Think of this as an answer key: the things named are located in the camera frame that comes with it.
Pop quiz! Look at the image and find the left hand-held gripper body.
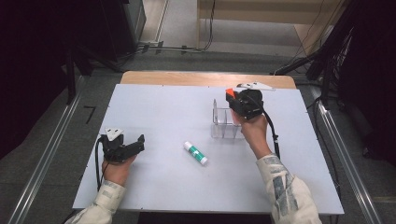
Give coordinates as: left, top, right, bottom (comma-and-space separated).
98, 127, 129, 163

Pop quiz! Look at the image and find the green and white glue stick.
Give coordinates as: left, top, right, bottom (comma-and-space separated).
182, 140, 209, 166

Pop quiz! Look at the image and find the light wooden furniture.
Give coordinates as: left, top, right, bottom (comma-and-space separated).
196, 0, 354, 58

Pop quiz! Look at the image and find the black stand with cables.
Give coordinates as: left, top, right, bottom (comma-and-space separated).
270, 18, 358, 110

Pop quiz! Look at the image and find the right hand-held gripper cable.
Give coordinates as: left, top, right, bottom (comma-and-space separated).
248, 92, 282, 161

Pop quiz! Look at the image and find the clear plastic organizer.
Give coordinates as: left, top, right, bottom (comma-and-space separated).
210, 98, 248, 140

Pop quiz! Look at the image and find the hand-held gripper cable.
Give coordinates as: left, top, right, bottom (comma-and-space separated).
94, 137, 110, 191
248, 92, 282, 161

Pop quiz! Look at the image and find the metal floor rail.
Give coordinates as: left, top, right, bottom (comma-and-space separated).
310, 85, 385, 224
7, 76, 86, 224

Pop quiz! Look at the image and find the black floor cable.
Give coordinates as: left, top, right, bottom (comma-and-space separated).
136, 0, 218, 54

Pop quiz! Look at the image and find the dark cabinet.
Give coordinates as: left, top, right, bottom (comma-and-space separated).
101, 0, 148, 61

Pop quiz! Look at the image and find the person's left hand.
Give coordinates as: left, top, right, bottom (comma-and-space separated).
101, 153, 138, 188

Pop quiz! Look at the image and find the person's right hand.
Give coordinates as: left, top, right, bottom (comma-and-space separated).
231, 110, 274, 160

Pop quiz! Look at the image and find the left hand-held gripper cable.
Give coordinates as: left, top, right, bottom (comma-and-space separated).
94, 137, 110, 191

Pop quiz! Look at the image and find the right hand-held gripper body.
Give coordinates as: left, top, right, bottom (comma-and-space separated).
231, 81, 276, 121

